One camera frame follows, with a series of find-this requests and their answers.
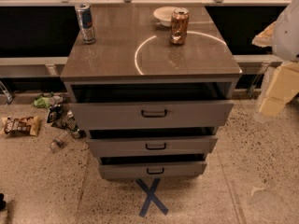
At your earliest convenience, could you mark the bottom grey drawer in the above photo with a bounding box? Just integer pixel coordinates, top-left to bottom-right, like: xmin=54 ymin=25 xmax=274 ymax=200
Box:
xmin=99 ymin=161 xmax=207 ymax=179

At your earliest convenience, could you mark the green snack bag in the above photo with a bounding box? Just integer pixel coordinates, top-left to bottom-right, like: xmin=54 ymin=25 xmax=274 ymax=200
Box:
xmin=33 ymin=94 xmax=52 ymax=108

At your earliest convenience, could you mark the grey three-drawer cabinet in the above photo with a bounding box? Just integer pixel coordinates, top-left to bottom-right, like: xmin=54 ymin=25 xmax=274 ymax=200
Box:
xmin=61 ymin=4 xmax=241 ymax=166

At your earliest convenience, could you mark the white bowl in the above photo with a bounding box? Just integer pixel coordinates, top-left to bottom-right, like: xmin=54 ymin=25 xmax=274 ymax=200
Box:
xmin=153 ymin=7 xmax=176 ymax=27

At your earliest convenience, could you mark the top grey drawer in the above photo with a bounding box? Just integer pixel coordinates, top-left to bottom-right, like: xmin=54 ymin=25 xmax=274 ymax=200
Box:
xmin=70 ymin=100 xmax=233 ymax=130

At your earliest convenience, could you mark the blue silver redbull can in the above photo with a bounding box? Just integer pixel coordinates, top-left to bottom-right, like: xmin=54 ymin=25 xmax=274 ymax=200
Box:
xmin=75 ymin=4 xmax=95 ymax=44

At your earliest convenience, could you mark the blue tape cross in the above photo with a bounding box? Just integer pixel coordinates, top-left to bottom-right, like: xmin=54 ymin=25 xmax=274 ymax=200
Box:
xmin=135 ymin=178 xmax=168 ymax=217

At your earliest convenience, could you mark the middle grey drawer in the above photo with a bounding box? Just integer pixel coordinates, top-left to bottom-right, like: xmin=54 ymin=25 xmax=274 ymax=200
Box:
xmin=88 ymin=135 xmax=218 ymax=158

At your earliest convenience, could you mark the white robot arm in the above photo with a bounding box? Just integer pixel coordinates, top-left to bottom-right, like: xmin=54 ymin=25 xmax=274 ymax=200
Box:
xmin=252 ymin=0 xmax=299 ymax=117

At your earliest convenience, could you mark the clear plastic bottle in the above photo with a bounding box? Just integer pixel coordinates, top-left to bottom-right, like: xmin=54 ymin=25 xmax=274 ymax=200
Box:
xmin=50 ymin=131 xmax=67 ymax=152

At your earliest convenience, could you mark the crushed gold soda can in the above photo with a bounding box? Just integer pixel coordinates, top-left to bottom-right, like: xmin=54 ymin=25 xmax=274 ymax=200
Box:
xmin=170 ymin=7 xmax=190 ymax=45

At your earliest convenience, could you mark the grey drawer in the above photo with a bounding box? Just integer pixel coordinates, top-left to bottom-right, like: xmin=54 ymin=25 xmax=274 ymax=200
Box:
xmin=99 ymin=161 xmax=207 ymax=179
xmin=88 ymin=135 xmax=218 ymax=158
xmin=70 ymin=100 xmax=233 ymax=130

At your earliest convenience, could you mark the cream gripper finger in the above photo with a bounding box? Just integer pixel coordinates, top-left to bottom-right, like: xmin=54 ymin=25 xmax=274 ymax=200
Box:
xmin=252 ymin=22 xmax=276 ymax=48
xmin=259 ymin=62 xmax=299 ymax=117

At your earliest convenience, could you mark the brown chip bag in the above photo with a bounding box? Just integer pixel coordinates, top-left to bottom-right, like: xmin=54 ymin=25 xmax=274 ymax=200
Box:
xmin=1 ymin=116 xmax=40 ymax=136

